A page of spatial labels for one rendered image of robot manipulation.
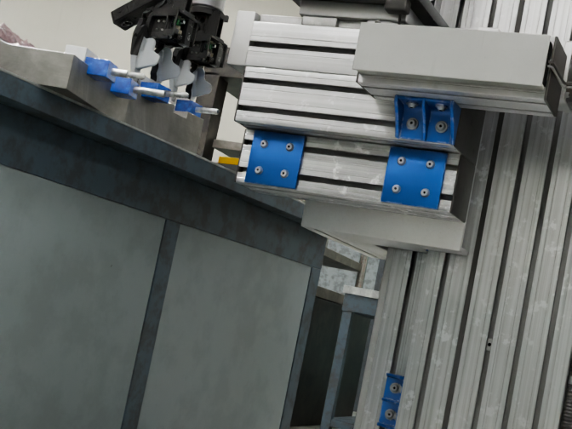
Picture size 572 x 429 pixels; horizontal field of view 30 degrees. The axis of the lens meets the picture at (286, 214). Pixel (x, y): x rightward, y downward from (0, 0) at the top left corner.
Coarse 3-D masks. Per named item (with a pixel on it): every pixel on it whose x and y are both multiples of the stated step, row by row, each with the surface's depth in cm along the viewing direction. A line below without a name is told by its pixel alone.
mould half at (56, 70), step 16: (0, 48) 165; (16, 48) 164; (32, 48) 164; (0, 64) 164; (16, 64) 164; (32, 64) 163; (48, 64) 163; (64, 64) 162; (80, 64) 165; (32, 80) 163; (48, 80) 162; (64, 80) 162; (80, 80) 166; (80, 96) 167; (96, 96) 173; (112, 96) 180; (112, 112) 181
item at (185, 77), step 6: (180, 60) 228; (186, 60) 228; (180, 66) 228; (186, 66) 228; (180, 72) 228; (186, 72) 227; (174, 78) 227; (180, 78) 227; (186, 78) 227; (192, 78) 226; (174, 84) 227; (180, 84) 227; (186, 84) 226; (174, 90) 228
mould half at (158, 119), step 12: (132, 108) 194; (144, 108) 197; (156, 108) 201; (168, 108) 204; (132, 120) 195; (144, 120) 198; (156, 120) 201; (168, 120) 204; (180, 120) 208; (192, 120) 211; (156, 132) 201; (168, 132) 205; (180, 132) 208; (192, 132) 212; (180, 144) 209; (192, 144) 212
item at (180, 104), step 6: (174, 102) 228; (180, 102) 228; (186, 102) 227; (192, 102) 227; (174, 108) 228; (180, 108) 228; (186, 108) 227; (192, 108) 227; (198, 108) 228; (204, 108) 227; (210, 108) 226; (198, 114) 230; (216, 114) 226
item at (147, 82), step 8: (144, 80) 198; (152, 80) 200; (152, 88) 195; (160, 88) 196; (168, 88) 198; (144, 96) 196; (152, 96) 195; (168, 96) 196; (176, 96) 195; (184, 96) 194
